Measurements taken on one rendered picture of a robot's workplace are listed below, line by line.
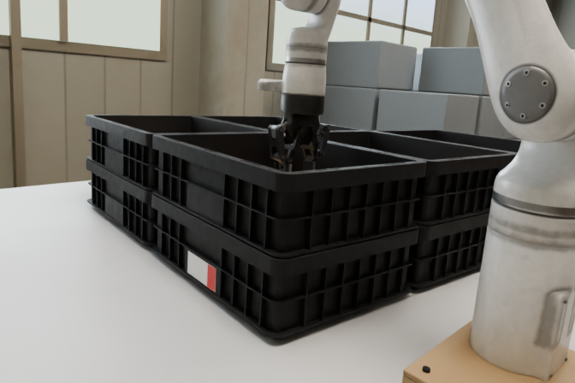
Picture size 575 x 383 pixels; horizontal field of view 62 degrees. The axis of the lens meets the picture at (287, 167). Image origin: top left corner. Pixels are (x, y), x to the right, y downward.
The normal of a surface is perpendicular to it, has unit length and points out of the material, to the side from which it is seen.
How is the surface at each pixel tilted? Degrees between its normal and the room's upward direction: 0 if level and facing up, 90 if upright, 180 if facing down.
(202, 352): 0
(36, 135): 90
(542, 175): 21
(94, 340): 0
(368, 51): 90
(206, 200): 90
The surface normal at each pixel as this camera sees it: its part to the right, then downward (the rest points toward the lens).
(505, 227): -0.91, 0.03
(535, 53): -0.69, -0.08
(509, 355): -0.57, 0.14
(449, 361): 0.07, -0.98
